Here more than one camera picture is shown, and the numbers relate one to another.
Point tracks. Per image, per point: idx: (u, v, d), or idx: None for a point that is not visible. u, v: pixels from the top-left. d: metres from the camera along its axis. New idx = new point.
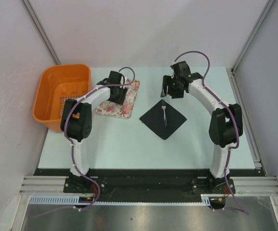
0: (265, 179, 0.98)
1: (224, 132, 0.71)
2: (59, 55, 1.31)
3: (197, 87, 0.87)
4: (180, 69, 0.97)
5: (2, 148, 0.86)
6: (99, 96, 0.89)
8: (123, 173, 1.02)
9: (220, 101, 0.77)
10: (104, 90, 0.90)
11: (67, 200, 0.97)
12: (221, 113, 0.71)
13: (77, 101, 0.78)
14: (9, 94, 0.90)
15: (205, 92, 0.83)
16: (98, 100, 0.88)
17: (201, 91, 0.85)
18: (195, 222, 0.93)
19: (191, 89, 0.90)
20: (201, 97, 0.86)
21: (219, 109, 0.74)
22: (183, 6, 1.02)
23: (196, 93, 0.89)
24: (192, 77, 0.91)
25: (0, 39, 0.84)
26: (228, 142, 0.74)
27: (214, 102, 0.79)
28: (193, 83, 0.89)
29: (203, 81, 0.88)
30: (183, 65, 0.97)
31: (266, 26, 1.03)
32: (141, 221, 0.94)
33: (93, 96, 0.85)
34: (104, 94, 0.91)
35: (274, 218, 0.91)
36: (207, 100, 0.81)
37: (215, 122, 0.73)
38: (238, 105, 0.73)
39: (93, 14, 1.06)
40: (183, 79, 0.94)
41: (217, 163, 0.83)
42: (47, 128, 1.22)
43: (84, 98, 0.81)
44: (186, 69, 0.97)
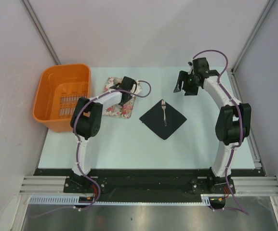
0: (265, 179, 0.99)
1: (229, 129, 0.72)
2: (59, 56, 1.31)
3: (212, 83, 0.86)
4: (199, 65, 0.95)
5: (2, 147, 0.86)
6: (111, 99, 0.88)
8: (123, 173, 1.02)
9: (232, 98, 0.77)
10: (117, 93, 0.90)
11: (67, 200, 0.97)
12: (229, 110, 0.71)
13: (90, 100, 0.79)
14: (9, 94, 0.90)
15: (218, 89, 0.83)
16: (110, 102, 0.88)
17: (214, 86, 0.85)
18: (195, 222, 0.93)
19: (205, 84, 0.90)
20: (214, 94, 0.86)
21: (229, 106, 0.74)
22: (183, 6, 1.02)
23: (209, 89, 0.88)
24: (210, 73, 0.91)
25: (0, 38, 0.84)
26: (232, 141, 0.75)
27: (225, 98, 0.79)
28: (208, 79, 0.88)
29: (219, 77, 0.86)
30: (203, 61, 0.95)
31: (266, 27, 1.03)
32: (141, 221, 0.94)
33: (106, 97, 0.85)
34: (116, 97, 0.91)
35: (274, 218, 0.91)
36: (219, 96, 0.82)
37: (220, 118, 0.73)
38: (248, 104, 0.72)
39: (93, 14, 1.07)
40: (200, 74, 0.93)
41: (219, 161, 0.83)
42: (47, 128, 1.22)
43: (97, 98, 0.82)
44: (205, 65, 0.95)
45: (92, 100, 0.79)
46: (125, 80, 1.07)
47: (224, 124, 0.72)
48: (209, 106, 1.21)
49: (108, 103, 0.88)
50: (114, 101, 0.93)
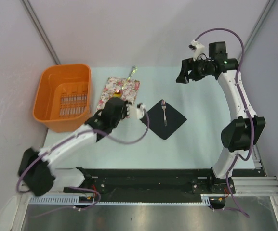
0: (265, 179, 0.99)
1: (236, 140, 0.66)
2: (59, 56, 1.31)
3: (229, 81, 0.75)
4: (216, 50, 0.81)
5: (2, 147, 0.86)
6: (75, 146, 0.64)
8: (123, 173, 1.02)
9: (247, 109, 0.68)
10: (88, 135, 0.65)
11: (67, 200, 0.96)
12: (242, 123, 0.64)
13: (39, 154, 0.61)
14: (9, 94, 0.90)
15: (234, 92, 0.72)
16: (75, 149, 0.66)
17: (230, 86, 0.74)
18: (195, 222, 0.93)
19: (220, 76, 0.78)
20: (228, 94, 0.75)
21: (241, 118, 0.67)
22: (183, 6, 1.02)
23: (223, 85, 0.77)
24: (229, 63, 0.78)
25: None
26: (238, 148, 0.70)
27: (239, 106, 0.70)
28: (226, 73, 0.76)
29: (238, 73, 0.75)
30: (221, 47, 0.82)
31: (266, 27, 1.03)
32: (141, 221, 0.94)
33: (62, 147, 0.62)
34: (88, 140, 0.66)
35: (274, 218, 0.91)
36: (233, 102, 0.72)
37: (230, 128, 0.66)
38: (263, 118, 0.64)
39: (93, 14, 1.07)
40: (216, 62, 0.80)
41: (221, 164, 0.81)
42: (47, 128, 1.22)
43: (48, 152, 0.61)
44: (224, 52, 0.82)
45: (40, 157, 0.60)
46: (111, 102, 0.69)
47: (232, 134, 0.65)
48: (209, 106, 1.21)
49: (72, 151, 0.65)
50: (84, 143, 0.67)
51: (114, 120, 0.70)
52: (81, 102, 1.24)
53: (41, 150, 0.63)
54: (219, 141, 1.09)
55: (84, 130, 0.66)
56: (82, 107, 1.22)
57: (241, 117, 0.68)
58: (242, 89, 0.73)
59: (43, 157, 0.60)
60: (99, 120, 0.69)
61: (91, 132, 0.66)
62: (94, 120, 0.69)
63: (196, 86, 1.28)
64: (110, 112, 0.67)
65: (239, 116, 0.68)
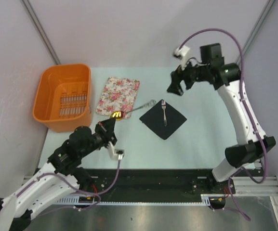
0: (266, 179, 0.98)
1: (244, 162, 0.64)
2: (59, 56, 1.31)
3: (232, 96, 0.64)
4: (211, 55, 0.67)
5: (2, 148, 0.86)
6: (37, 190, 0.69)
8: (123, 173, 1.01)
9: (257, 131, 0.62)
10: (49, 177, 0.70)
11: (67, 200, 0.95)
12: (253, 149, 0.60)
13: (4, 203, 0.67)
14: (9, 94, 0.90)
15: (240, 109, 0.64)
16: (39, 192, 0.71)
17: (235, 103, 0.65)
18: (195, 222, 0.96)
19: (221, 89, 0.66)
20: (232, 111, 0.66)
21: (252, 142, 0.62)
22: (183, 6, 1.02)
23: (225, 99, 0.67)
24: (229, 70, 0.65)
25: (0, 38, 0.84)
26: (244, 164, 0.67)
27: (248, 127, 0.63)
28: (229, 86, 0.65)
29: (241, 85, 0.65)
30: (216, 50, 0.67)
31: (266, 26, 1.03)
32: (141, 221, 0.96)
33: (23, 196, 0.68)
34: (51, 180, 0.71)
35: (274, 218, 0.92)
36: (240, 122, 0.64)
37: (238, 151, 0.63)
38: (274, 140, 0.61)
39: (93, 14, 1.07)
40: (214, 71, 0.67)
41: (224, 171, 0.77)
42: (47, 128, 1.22)
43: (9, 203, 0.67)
44: (220, 55, 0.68)
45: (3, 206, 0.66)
46: (75, 134, 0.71)
47: (241, 157, 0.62)
48: (209, 106, 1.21)
49: (36, 195, 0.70)
50: (48, 184, 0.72)
51: (82, 152, 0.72)
52: (81, 102, 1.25)
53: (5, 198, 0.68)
54: (220, 141, 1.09)
55: (47, 172, 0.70)
56: (82, 107, 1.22)
57: (251, 140, 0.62)
58: (248, 105, 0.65)
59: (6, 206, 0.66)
60: (63, 154, 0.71)
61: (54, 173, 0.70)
62: (59, 153, 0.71)
63: (197, 86, 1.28)
64: (74, 145, 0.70)
65: (248, 140, 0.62)
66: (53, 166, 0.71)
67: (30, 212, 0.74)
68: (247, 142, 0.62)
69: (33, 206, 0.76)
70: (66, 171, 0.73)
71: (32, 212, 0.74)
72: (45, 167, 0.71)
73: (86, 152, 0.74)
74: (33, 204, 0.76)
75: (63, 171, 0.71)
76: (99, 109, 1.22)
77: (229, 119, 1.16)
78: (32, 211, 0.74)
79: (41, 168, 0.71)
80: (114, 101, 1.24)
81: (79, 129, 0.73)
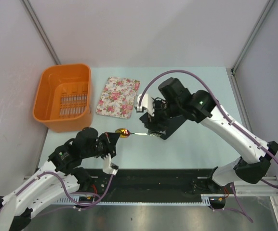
0: (266, 179, 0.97)
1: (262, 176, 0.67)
2: (59, 56, 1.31)
3: (221, 123, 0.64)
4: (176, 93, 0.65)
5: (2, 148, 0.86)
6: (37, 189, 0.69)
8: (123, 173, 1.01)
9: (261, 146, 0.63)
10: (50, 175, 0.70)
11: (67, 200, 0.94)
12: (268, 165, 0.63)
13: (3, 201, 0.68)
14: (9, 94, 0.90)
15: (235, 133, 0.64)
16: (39, 190, 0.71)
17: (228, 130, 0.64)
18: (195, 222, 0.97)
19: (205, 121, 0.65)
20: (227, 136, 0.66)
21: (263, 158, 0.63)
22: (183, 6, 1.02)
23: (214, 128, 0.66)
24: (203, 102, 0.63)
25: None
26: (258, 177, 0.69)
27: (252, 146, 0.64)
28: (212, 118, 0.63)
29: (224, 111, 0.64)
30: (177, 86, 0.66)
31: (266, 27, 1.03)
32: (141, 221, 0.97)
33: (24, 194, 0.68)
34: (50, 179, 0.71)
35: (274, 218, 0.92)
36: (242, 144, 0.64)
37: (255, 173, 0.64)
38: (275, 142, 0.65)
39: (93, 15, 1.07)
40: (190, 107, 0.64)
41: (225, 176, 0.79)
42: (47, 128, 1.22)
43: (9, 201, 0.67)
44: (183, 89, 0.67)
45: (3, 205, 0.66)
46: (83, 133, 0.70)
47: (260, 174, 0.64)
48: None
49: (37, 194, 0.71)
50: (49, 183, 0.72)
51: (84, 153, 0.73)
52: (81, 102, 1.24)
53: (5, 197, 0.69)
54: (220, 141, 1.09)
55: (46, 171, 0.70)
56: (82, 107, 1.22)
57: (261, 157, 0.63)
58: (239, 125, 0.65)
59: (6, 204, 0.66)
60: (64, 152, 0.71)
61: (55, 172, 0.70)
62: (60, 151, 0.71)
63: (197, 86, 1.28)
64: (79, 145, 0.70)
65: (259, 157, 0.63)
66: (53, 165, 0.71)
67: (31, 211, 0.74)
68: (258, 160, 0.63)
69: (33, 205, 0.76)
70: (66, 169, 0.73)
71: (32, 211, 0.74)
72: (45, 165, 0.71)
73: (88, 155, 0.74)
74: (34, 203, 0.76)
75: (63, 169, 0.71)
76: (99, 109, 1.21)
77: None
78: (32, 210, 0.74)
79: (41, 167, 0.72)
80: (114, 101, 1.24)
81: (86, 128, 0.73)
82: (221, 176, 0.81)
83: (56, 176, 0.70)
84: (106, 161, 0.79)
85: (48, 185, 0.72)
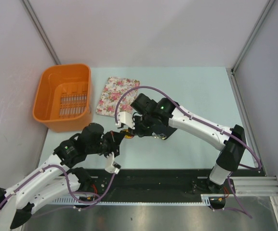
0: (265, 179, 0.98)
1: (239, 161, 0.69)
2: (59, 56, 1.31)
3: (183, 120, 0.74)
4: (143, 105, 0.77)
5: (3, 148, 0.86)
6: (40, 183, 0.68)
8: (123, 173, 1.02)
9: (223, 131, 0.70)
10: (55, 169, 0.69)
11: (67, 200, 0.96)
12: (233, 146, 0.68)
13: (6, 196, 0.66)
14: (9, 94, 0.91)
15: (197, 125, 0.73)
16: (43, 185, 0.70)
17: (190, 123, 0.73)
18: (195, 222, 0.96)
19: (171, 122, 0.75)
20: (193, 130, 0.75)
21: (229, 142, 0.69)
22: (182, 6, 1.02)
23: (181, 126, 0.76)
24: (165, 108, 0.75)
25: None
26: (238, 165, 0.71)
27: (215, 133, 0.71)
28: (174, 117, 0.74)
29: (184, 110, 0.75)
30: (143, 99, 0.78)
31: (266, 27, 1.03)
32: (141, 221, 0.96)
33: (28, 186, 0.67)
34: (54, 173, 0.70)
35: (274, 218, 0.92)
36: (205, 134, 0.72)
37: (227, 158, 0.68)
38: (237, 125, 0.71)
39: (93, 14, 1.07)
40: (154, 114, 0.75)
41: (220, 173, 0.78)
42: (47, 128, 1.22)
43: (12, 193, 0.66)
44: (149, 100, 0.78)
45: (5, 199, 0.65)
46: (89, 128, 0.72)
47: (232, 158, 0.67)
48: (209, 105, 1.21)
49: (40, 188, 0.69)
50: (53, 176, 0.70)
51: (89, 149, 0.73)
52: (81, 102, 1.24)
53: (7, 190, 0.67)
54: None
55: (51, 163, 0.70)
56: (82, 107, 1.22)
57: (225, 141, 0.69)
58: (199, 118, 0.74)
59: (7, 199, 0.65)
60: (70, 146, 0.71)
61: (59, 165, 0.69)
62: (65, 145, 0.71)
63: (197, 86, 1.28)
64: (84, 139, 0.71)
65: (223, 142, 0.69)
66: (59, 159, 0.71)
67: (32, 206, 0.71)
68: (223, 144, 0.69)
69: (34, 200, 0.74)
70: (71, 163, 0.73)
71: (33, 206, 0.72)
72: (50, 159, 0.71)
73: (92, 151, 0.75)
74: (35, 198, 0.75)
75: (69, 163, 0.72)
76: (99, 109, 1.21)
77: (229, 119, 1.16)
78: (33, 205, 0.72)
79: (46, 160, 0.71)
80: (114, 101, 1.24)
81: (92, 124, 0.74)
82: (216, 174, 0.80)
83: (62, 171, 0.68)
84: (109, 160, 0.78)
85: (51, 180, 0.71)
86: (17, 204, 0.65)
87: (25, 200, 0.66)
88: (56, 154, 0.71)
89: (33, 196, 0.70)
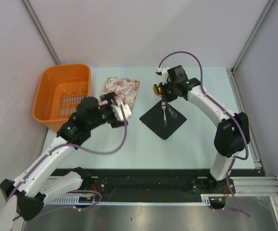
0: (265, 179, 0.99)
1: (232, 146, 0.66)
2: (59, 56, 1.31)
3: (197, 95, 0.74)
4: (177, 75, 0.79)
5: (2, 148, 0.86)
6: (49, 165, 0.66)
8: (123, 173, 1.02)
9: (226, 111, 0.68)
10: (62, 149, 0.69)
11: (67, 200, 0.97)
12: (228, 124, 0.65)
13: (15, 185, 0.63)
14: (9, 94, 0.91)
15: (206, 101, 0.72)
16: (51, 169, 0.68)
17: (202, 99, 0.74)
18: (195, 222, 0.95)
19: (188, 96, 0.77)
20: (203, 107, 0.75)
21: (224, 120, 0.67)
22: (182, 6, 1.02)
23: (195, 102, 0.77)
24: (190, 83, 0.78)
25: (0, 39, 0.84)
26: (235, 152, 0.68)
27: (218, 111, 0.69)
28: (191, 90, 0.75)
29: (203, 88, 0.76)
30: (179, 70, 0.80)
31: (266, 27, 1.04)
32: (141, 221, 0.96)
33: (37, 172, 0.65)
34: (62, 154, 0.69)
35: (274, 218, 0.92)
36: (210, 109, 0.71)
37: (220, 137, 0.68)
38: (243, 112, 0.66)
39: (93, 14, 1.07)
40: (179, 86, 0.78)
41: (220, 167, 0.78)
42: (46, 128, 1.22)
43: (22, 181, 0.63)
44: (183, 73, 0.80)
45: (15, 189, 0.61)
46: (83, 105, 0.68)
47: (224, 139, 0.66)
48: None
49: (49, 172, 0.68)
50: (61, 158, 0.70)
51: (91, 124, 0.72)
52: None
53: (15, 180, 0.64)
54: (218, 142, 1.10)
55: (57, 144, 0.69)
56: None
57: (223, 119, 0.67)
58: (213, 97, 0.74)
59: (18, 187, 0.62)
60: (73, 126, 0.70)
61: (65, 145, 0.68)
62: (68, 126, 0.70)
63: None
64: (83, 118, 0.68)
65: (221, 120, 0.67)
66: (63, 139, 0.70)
67: (44, 196, 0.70)
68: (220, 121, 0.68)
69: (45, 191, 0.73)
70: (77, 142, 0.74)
71: (45, 196, 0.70)
72: (55, 141, 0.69)
73: (95, 124, 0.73)
74: (45, 190, 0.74)
75: (74, 142, 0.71)
76: None
77: None
78: (45, 195, 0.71)
79: (50, 144, 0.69)
80: None
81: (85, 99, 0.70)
82: (217, 167, 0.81)
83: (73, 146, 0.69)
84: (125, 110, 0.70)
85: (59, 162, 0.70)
86: (29, 191, 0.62)
87: (36, 186, 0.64)
88: (60, 136, 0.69)
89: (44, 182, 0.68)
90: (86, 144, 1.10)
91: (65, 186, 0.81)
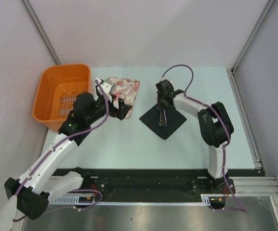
0: (265, 179, 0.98)
1: (216, 134, 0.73)
2: (59, 56, 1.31)
3: (180, 98, 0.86)
4: (164, 89, 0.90)
5: (2, 148, 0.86)
6: (53, 162, 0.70)
8: (123, 173, 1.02)
9: (203, 103, 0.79)
10: (65, 144, 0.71)
11: (67, 200, 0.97)
12: (206, 112, 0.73)
13: (21, 182, 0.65)
14: (9, 94, 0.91)
15: (188, 101, 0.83)
16: (55, 165, 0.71)
17: (184, 101, 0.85)
18: (195, 222, 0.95)
19: (176, 104, 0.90)
20: (187, 109, 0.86)
21: (204, 109, 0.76)
22: (182, 6, 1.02)
23: (180, 105, 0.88)
24: (175, 94, 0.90)
25: None
26: (221, 141, 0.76)
27: (197, 106, 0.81)
28: (175, 97, 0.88)
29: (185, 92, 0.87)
30: (165, 84, 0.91)
31: (266, 27, 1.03)
32: (141, 221, 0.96)
33: (42, 168, 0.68)
34: (65, 150, 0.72)
35: (274, 218, 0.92)
36: (192, 107, 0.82)
37: (203, 127, 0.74)
38: (219, 103, 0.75)
39: (93, 14, 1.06)
40: (167, 97, 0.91)
41: (214, 162, 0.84)
42: (46, 128, 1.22)
43: (28, 177, 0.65)
44: (169, 86, 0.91)
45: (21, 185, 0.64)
46: (78, 102, 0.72)
47: (207, 128, 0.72)
48: None
49: (53, 168, 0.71)
50: (64, 155, 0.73)
51: (89, 120, 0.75)
52: None
53: (21, 177, 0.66)
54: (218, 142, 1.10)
55: (59, 140, 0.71)
56: None
57: (202, 109, 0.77)
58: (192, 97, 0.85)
59: (24, 184, 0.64)
60: (73, 123, 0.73)
61: (67, 139, 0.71)
62: (69, 124, 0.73)
63: (196, 86, 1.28)
64: (81, 113, 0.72)
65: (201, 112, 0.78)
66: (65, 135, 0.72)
67: (48, 194, 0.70)
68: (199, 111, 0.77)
69: (48, 190, 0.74)
70: (79, 139, 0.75)
71: (49, 195, 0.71)
72: (57, 137, 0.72)
73: (94, 119, 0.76)
74: (48, 189, 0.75)
75: (76, 138, 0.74)
76: None
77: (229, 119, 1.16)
78: (49, 193, 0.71)
79: (54, 141, 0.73)
80: None
81: (79, 96, 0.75)
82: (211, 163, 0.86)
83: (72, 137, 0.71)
84: (104, 89, 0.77)
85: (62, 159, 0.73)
86: (35, 186, 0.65)
87: (42, 182, 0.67)
88: (62, 133, 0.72)
89: (48, 179, 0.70)
90: (86, 144, 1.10)
91: (67, 186, 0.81)
